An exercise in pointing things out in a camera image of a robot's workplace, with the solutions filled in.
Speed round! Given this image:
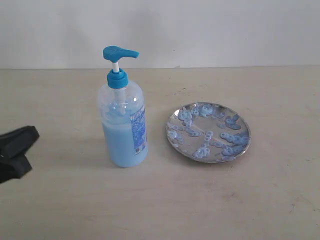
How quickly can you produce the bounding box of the blue pump soap bottle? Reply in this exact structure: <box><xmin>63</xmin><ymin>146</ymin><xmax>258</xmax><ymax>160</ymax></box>
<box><xmin>97</xmin><ymin>45</ymin><xmax>148</xmax><ymax>168</ymax></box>

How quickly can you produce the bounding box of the round steel plate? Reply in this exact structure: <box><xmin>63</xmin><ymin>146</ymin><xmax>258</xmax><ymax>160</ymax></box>
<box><xmin>165</xmin><ymin>102</ymin><xmax>251</xmax><ymax>164</ymax></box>

